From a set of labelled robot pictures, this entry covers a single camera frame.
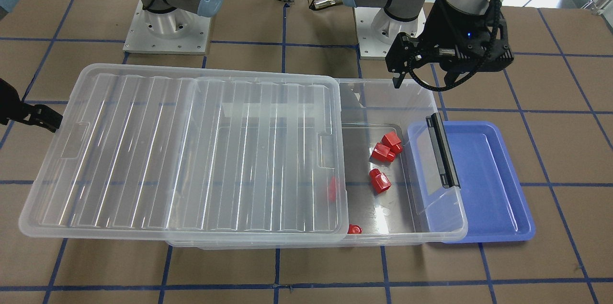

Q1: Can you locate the black box latch handle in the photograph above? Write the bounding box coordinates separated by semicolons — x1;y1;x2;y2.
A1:
426;113;460;189

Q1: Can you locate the clear plastic box lid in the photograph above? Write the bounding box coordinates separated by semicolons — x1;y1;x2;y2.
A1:
18;64;350;247

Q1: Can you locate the red block from tray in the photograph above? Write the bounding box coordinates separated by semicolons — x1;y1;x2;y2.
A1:
369;169;392;195

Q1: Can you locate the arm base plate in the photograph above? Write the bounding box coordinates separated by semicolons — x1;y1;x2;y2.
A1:
354;7;426;60
123;1;212;55

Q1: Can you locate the blue plastic tray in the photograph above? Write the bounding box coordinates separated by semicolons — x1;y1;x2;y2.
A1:
407;121;536;244

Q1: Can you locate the red block in box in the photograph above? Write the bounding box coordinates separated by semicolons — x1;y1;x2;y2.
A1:
328;177;338;203
371;143;396;163
381;130;403;154
347;224;362;235

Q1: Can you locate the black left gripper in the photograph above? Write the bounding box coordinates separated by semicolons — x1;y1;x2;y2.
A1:
386;0;515;90

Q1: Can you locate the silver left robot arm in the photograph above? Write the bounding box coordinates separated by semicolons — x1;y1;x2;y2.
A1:
343;0;514;92

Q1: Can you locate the clear plastic storage box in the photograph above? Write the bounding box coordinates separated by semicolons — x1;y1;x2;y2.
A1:
165;77;469;249

